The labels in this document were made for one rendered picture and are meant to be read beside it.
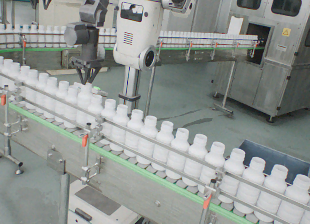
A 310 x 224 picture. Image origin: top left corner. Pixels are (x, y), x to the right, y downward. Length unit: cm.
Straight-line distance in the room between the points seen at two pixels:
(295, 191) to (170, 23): 633
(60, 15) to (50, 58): 251
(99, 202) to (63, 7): 359
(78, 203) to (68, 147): 85
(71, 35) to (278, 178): 75
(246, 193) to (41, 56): 198
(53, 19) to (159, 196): 422
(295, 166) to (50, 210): 164
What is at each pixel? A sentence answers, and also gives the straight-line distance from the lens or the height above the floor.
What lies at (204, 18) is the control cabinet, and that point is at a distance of 782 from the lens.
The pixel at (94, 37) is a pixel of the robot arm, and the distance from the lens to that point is 107.
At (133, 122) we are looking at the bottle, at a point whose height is 113.
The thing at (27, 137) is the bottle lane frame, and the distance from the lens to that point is 141.
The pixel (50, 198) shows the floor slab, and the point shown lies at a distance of 245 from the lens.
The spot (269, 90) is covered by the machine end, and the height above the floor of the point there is 46.
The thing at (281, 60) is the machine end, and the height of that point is 92.
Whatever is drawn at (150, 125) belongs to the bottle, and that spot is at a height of 115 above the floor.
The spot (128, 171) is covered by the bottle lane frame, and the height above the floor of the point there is 97.
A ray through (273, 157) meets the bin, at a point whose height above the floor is 91.
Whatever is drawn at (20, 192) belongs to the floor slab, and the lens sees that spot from 253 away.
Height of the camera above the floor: 156
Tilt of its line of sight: 21 degrees down
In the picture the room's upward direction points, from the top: 9 degrees clockwise
